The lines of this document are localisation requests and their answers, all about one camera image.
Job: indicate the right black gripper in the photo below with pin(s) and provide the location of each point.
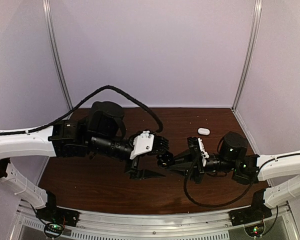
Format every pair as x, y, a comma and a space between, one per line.
196, 170

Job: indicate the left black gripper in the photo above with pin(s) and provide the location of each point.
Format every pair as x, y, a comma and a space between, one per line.
139, 175

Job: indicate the black round cap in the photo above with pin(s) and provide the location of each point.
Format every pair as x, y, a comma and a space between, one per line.
165, 160

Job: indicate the white earbud charging case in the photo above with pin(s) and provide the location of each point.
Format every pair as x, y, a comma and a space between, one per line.
203, 131

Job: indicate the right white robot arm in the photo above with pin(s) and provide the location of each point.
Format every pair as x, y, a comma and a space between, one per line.
231, 157

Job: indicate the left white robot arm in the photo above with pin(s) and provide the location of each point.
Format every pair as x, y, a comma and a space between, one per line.
101, 132

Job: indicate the right circuit board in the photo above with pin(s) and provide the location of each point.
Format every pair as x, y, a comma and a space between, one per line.
255, 230

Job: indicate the circuit board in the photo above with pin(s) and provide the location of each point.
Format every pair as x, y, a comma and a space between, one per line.
53, 230
255, 230

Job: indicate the left circuit board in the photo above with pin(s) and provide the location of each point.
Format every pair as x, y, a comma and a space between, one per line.
53, 230

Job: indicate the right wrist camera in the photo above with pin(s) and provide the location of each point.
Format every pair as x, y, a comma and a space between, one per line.
196, 147

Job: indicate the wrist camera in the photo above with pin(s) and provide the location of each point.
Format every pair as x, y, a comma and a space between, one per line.
196, 147
148, 143

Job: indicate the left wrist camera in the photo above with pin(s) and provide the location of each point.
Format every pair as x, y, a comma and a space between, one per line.
148, 143

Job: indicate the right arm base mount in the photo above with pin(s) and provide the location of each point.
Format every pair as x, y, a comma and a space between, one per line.
257, 211

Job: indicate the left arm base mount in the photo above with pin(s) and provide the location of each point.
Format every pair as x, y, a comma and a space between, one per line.
52, 213

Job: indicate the aluminium front rail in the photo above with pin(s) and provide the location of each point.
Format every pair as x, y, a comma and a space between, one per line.
214, 225

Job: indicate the right aluminium frame post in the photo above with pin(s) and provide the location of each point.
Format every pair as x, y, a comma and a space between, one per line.
254, 32

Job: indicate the aluminium frame post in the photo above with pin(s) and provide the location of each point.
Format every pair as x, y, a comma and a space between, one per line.
254, 32
55, 53

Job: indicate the left aluminium frame post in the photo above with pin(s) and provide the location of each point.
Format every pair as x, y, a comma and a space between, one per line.
55, 53

